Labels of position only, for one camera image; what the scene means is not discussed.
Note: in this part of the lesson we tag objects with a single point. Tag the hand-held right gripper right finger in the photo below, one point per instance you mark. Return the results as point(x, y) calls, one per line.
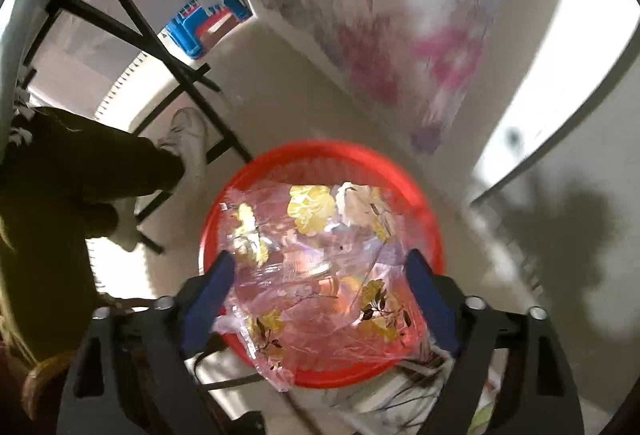
point(432, 305)

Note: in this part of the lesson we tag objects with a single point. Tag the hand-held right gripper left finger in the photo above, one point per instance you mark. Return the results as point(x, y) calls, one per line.
point(207, 310)

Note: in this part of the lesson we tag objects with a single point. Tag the clear floral plastic bag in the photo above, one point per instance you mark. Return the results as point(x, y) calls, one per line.
point(310, 265)

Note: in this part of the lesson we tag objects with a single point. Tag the red plastic waste basket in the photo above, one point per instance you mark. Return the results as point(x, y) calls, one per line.
point(320, 155)

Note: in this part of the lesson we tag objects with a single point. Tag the white printed plastic bag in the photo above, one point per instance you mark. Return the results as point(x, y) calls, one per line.
point(390, 395)

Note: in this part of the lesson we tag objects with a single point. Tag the person's white shoe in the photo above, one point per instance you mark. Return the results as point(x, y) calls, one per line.
point(190, 140)

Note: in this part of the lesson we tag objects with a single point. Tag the person's dark trousers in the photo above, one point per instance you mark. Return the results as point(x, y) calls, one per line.
point(75, 155)

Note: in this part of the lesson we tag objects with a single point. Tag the blue plastic stool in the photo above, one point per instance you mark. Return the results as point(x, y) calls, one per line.
point(182, 32)

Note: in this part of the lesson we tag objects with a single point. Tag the floral pink bed sheet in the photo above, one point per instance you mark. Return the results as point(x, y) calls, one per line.
point(380, 5)

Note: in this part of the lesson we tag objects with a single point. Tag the black metal table frame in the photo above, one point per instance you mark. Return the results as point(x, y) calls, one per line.
point(145, 35)

